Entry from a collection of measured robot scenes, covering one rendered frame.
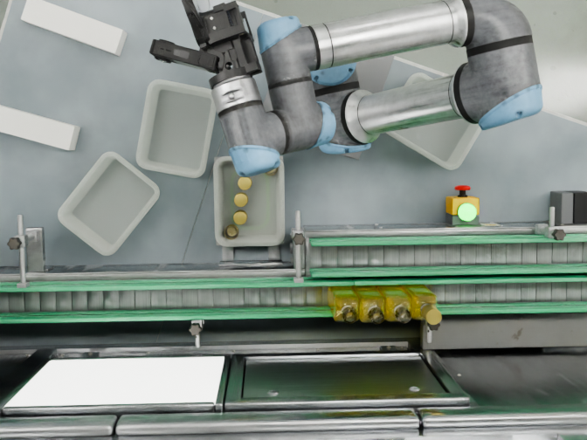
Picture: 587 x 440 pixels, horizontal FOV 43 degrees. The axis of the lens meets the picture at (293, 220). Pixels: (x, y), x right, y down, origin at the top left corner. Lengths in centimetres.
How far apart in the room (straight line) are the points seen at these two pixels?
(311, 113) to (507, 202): 91
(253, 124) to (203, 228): 80
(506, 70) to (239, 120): 48
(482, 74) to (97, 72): 102
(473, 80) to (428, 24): 14
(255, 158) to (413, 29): 36
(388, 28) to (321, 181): 73
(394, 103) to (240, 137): 43
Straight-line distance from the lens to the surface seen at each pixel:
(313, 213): 196
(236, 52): 124
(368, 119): 158
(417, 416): 143
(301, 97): 125
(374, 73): 187
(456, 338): 194
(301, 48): 126
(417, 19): 133
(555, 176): 209
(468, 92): 140
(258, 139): 119
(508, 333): 197
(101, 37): 195
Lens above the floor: 270
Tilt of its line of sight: 84 degrees down
